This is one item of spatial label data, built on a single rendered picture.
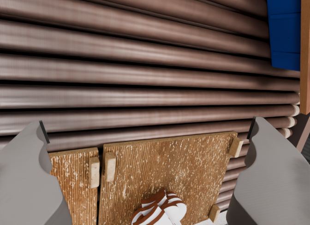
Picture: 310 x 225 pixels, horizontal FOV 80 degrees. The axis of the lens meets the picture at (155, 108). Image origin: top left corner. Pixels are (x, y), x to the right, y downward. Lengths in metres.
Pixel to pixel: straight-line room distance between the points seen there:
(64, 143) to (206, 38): 0.38
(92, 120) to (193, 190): 0.39
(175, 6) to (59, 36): 0.23
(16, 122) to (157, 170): 0.32
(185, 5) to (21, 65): 0.32
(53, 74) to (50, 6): 0.10
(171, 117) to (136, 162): 0.14
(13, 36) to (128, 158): 0.31
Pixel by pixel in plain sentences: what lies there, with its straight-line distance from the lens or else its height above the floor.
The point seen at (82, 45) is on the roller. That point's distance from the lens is 0.36.
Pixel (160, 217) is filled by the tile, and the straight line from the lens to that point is 0.50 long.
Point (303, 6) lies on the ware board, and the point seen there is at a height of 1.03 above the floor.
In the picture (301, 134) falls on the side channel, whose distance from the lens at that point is 0.96.
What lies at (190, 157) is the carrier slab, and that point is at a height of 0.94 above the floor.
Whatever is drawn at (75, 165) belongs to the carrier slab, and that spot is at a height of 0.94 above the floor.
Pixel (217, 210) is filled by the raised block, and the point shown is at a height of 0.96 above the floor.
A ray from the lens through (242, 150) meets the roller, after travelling 0.74.
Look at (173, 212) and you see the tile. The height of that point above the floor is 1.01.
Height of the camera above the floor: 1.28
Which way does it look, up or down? 56 degrees down
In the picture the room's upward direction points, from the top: 128 degrees clockwise
